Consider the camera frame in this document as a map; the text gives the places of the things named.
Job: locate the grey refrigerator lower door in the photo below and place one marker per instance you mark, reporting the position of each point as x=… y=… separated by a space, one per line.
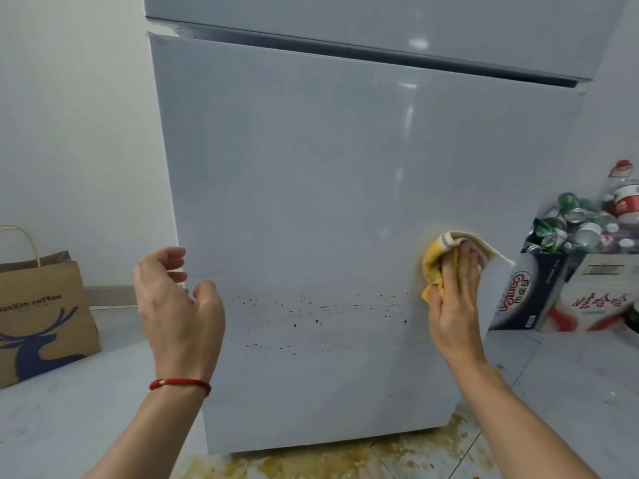
x=324 y=194

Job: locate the person's left hand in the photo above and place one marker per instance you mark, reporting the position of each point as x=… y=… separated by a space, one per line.
x=174 y=324

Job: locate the person's right middle finger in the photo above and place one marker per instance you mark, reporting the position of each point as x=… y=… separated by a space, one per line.
x=464 y=266

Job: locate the person's left forearm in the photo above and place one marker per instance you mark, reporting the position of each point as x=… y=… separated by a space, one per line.
x=154 y=433

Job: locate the person's right thumb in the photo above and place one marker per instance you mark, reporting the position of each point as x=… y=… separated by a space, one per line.
x=434 y=306

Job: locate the clear plastic bottle red cap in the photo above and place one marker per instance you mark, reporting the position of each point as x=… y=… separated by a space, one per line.
x=626 y=197

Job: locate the yellow and white cleaning cloth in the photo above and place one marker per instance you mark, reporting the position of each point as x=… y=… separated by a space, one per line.
x=432 y=266

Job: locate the person's right hand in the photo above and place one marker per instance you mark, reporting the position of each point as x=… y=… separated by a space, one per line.
x=457 y=319

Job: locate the person's right forearm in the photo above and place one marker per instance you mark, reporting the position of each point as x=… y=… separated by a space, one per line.
x=504 y=414

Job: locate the brown paper bag deer print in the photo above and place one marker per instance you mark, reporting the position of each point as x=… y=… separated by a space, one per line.
x=40 y=319

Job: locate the grey refrigerator door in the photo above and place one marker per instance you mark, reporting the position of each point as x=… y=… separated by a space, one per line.
x=324 y=194
x=379 y=24

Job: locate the white cardboard box red print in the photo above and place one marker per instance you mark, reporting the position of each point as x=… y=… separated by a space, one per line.
x=594 y=294

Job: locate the person's left thumb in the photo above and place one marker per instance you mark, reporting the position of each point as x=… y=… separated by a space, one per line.
x=208 y=293

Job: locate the brown spilled liquid stain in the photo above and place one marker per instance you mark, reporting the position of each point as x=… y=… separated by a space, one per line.
x=399 y=456

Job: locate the dark blue cardboard box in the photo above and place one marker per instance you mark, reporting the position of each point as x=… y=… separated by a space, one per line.
x=529 y=289

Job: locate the pile of crushed drink cans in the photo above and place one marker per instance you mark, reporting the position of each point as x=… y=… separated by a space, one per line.
x=564 y=226

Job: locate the grey refrigerator upper door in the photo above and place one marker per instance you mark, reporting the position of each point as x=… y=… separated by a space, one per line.
x=379 y=24

